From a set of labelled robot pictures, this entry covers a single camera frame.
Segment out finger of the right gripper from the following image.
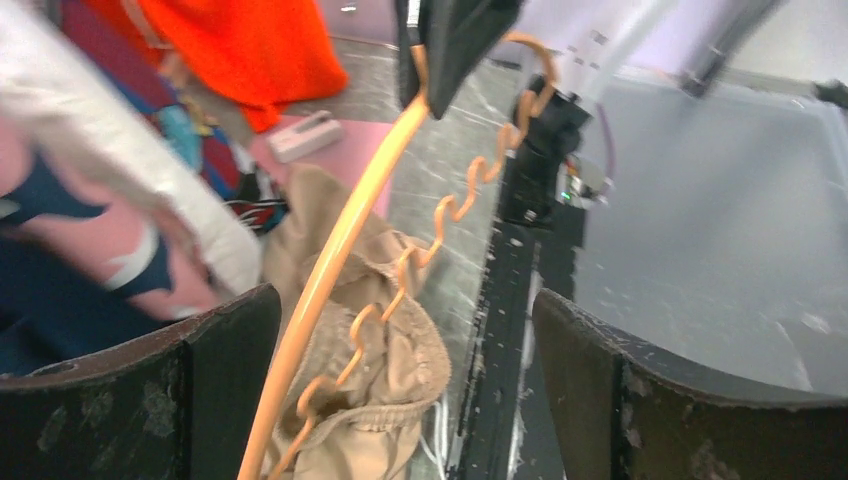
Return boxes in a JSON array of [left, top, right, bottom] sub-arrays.
[[394, 0, 523, 119]]

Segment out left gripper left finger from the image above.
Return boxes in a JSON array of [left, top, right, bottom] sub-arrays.
[[1, 284, 281, 480]]

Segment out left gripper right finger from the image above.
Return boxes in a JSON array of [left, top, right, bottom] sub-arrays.
[[532, 289, 847, 479]]

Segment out beige shorts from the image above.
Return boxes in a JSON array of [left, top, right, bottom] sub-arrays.
[[261, 165, 451, 480]]

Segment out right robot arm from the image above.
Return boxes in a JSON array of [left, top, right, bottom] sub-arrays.
[[393, 1, 675, 227]]

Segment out pink patterned shorts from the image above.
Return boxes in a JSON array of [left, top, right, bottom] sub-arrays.
[[1, 120, 220, 321]]

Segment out navy blue shorts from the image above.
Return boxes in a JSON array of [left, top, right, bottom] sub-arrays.
[[1, 224, 168, 375]]

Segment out orange shorts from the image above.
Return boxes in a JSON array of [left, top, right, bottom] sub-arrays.
[[87, 0, 348, 133]]

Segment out colourful cartoon print shorts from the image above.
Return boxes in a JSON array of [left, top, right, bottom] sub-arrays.
[[60, 1, 288, 236]]

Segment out white shorts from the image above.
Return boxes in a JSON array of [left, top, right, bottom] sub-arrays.
[[1, 1, 261, 294]]

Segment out pink mat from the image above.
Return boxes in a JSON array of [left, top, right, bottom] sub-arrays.
[[246, 115, 391, 196]]

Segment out white stapler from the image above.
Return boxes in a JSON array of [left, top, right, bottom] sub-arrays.
[[267, 110, 345, 163]]

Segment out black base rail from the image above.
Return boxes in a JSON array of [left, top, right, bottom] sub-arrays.
[[446, 204, 586, 480]]

